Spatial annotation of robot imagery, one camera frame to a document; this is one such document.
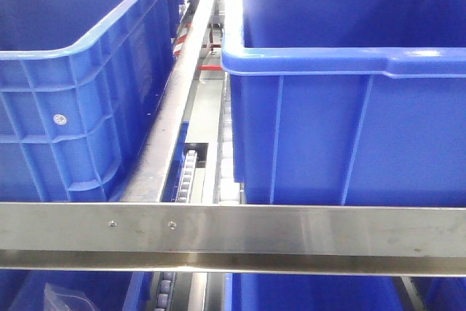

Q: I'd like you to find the upper steel shelf rail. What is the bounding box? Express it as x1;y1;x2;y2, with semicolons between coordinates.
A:
1;202;465;277

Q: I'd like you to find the roller conveyor track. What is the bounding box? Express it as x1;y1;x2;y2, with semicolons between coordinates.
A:
174;143;208;203

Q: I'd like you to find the blue bin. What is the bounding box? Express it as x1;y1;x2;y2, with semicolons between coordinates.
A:
1;0;173;202
224;273;403;310
221;0;465;207
1;269;152;310

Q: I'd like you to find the upper right blue bin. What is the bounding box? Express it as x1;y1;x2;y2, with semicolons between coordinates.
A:
221;0;465;207

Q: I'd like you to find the steel divider rail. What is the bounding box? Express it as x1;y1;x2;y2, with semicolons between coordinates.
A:
121;0;215;202

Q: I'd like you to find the lower left blue bin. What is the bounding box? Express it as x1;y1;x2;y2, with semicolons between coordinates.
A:
1;269;152;310

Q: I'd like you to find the lower right blue bin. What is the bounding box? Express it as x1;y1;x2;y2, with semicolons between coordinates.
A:
224;273;403;310

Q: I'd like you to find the clear plastic bag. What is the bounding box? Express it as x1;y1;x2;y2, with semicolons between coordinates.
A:
43;283;99;311

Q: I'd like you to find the upper left blue bin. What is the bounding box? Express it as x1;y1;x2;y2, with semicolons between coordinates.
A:
1;0;173;202

